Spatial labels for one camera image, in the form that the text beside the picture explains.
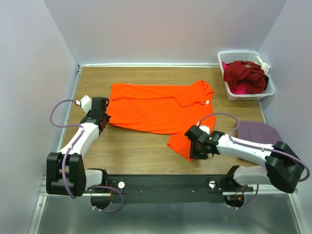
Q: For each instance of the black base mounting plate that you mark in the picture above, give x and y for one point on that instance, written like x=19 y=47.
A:
x=133 y=189

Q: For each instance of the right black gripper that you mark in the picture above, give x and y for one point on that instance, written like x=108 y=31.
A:
x=193 y=153

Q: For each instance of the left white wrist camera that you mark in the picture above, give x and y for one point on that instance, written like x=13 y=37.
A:
x=85 y=103

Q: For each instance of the orange t shirt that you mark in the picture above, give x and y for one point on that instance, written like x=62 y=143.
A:
x=162 y=109

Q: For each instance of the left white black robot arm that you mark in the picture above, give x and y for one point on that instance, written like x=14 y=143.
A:
x=65 y=172

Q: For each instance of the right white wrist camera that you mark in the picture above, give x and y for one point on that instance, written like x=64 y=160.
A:
x=204 y=128

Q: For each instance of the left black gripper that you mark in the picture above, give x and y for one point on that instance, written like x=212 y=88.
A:
x=107 y=116

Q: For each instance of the folded purple t shirt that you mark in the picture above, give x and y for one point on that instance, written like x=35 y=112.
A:
x=258 y=132

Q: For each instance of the pink garment in basket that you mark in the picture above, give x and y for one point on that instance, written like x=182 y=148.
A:
x=238 y=90

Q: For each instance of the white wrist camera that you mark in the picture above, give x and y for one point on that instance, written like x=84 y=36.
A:
x=204 y=128
x=85 y=103

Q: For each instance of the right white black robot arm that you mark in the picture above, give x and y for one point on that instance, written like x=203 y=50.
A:
x=276 y=165

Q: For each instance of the dark red shirt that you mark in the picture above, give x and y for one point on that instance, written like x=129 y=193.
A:
x=246 y=72

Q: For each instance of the white garment in basket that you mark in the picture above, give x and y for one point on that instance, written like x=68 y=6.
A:
x=264 y=66

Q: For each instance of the white plastic laundry basket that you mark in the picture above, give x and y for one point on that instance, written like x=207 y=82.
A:
x=244 y=55

